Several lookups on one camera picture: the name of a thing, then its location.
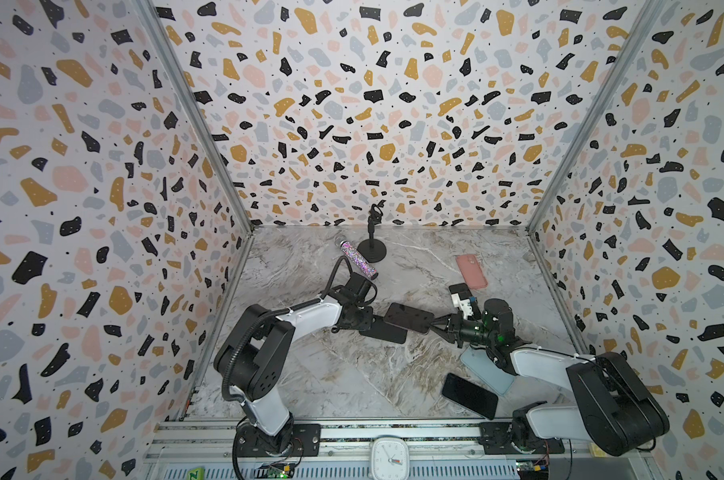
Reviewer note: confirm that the pink phone case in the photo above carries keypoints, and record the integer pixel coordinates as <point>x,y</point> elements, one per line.
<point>471,271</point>

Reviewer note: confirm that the right circuit board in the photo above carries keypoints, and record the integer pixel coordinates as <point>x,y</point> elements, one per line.
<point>532,470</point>

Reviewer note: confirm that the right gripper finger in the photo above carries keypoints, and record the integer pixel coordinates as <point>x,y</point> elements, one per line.
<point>446,335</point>
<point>442,323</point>

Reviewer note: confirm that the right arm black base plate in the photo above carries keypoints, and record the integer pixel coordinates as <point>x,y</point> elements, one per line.
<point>511,437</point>

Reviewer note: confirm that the light blue phone case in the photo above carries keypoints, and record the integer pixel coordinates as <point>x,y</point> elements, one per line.
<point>486,370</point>

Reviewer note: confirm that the circuit board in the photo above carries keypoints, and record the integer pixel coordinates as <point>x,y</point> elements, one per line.
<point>276,471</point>
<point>532,470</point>

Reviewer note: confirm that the yellow sticker tag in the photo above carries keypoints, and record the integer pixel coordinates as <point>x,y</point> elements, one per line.
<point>596,451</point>

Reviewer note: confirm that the black screen pink phone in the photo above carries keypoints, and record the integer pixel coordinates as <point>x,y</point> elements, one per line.
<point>409,318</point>

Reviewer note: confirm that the green label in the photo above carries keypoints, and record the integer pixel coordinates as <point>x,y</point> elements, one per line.
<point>197,473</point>

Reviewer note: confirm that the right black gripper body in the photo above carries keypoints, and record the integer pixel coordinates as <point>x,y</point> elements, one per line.
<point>455,327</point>

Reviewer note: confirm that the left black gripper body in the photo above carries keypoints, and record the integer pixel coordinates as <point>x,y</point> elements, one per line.
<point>360,319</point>

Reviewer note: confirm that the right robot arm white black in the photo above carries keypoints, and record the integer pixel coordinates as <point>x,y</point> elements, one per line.
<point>612,408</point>

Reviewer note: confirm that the purple glitter tube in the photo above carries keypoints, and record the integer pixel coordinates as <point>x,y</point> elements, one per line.
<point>356,258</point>

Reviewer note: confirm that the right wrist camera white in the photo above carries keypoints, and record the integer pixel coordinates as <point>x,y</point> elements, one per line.
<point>465,302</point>

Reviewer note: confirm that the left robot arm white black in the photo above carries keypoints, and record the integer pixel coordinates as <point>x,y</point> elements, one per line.
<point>255,353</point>

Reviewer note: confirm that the white square clock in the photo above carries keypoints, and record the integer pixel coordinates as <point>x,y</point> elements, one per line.
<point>390,459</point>

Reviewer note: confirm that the black phone case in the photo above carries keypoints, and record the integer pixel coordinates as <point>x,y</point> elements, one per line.
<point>383,331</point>

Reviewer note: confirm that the black phone near front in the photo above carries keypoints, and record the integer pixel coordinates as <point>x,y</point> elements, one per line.
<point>470,396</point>

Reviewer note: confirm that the black phone stand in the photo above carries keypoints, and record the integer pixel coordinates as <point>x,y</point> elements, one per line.
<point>372,249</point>

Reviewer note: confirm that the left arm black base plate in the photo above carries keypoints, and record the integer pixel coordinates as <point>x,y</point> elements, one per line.
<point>294,440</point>

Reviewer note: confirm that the left circuit board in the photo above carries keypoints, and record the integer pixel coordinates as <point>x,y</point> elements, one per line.
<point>276,471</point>

